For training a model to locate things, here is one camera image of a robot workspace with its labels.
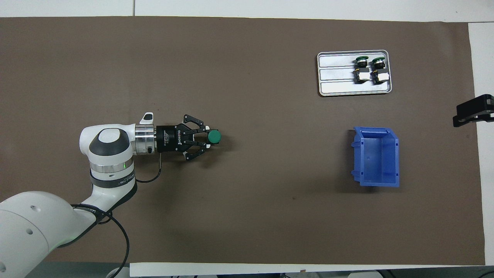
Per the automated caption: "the blue plastic storage bin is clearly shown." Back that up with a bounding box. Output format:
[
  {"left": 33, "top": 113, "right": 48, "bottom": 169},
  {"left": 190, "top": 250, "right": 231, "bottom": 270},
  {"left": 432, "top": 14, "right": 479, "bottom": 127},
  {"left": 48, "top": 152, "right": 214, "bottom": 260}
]
[{"left": 350, "top": 127, "right": 400, "bottom": 188}]

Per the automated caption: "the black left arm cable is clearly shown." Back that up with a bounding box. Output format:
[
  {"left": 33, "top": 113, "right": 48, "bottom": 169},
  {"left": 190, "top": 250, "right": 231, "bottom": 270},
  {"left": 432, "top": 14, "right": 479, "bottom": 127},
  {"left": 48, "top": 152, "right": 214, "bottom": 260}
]
[{"left": 71, "top": 153, "right": 163, "bottom": 278}]

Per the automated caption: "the grey metal tray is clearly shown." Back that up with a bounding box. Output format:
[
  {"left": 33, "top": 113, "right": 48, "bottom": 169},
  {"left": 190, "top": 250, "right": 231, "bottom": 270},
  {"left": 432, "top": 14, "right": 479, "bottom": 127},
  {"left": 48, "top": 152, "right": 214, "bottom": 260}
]
[{"left": 317, "top": 50, "right": 392, "bottom": 97}]

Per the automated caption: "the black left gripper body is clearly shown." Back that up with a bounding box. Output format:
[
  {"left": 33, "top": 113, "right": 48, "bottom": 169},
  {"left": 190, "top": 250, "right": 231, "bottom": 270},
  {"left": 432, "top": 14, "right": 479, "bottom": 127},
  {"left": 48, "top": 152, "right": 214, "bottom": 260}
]
[{"left": 156, "top": 124, "right": 187, "bottom": 153}]

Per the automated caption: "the brown paper table mat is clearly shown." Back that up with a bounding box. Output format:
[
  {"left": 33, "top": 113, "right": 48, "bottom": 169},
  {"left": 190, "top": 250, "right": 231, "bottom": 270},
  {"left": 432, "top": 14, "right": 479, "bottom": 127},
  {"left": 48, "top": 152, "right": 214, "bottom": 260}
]
[{"left": 0, "top": 16, "right": 486, "bottom": 266}]

